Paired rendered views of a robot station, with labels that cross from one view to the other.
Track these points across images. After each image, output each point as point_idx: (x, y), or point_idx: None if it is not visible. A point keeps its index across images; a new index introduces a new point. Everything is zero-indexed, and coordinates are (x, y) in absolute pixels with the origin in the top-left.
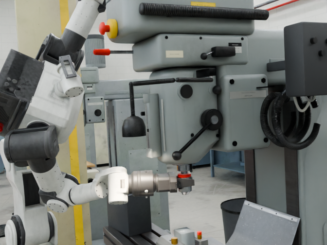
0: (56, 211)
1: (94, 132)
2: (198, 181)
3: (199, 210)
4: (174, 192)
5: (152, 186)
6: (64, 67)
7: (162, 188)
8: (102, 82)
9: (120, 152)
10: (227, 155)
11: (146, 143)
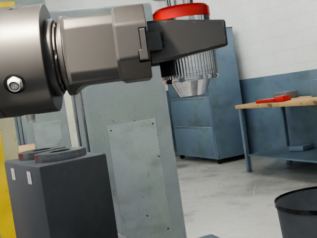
0: None
1: (66, 119)
2: (229, 179)
3: (234, 221)
4: (194, 198)
5: (36, 60)
6: None
7: (83, 63)
8: (53, 14)
9: (93, 129)
10: (267, 139)
11: (136, 111)
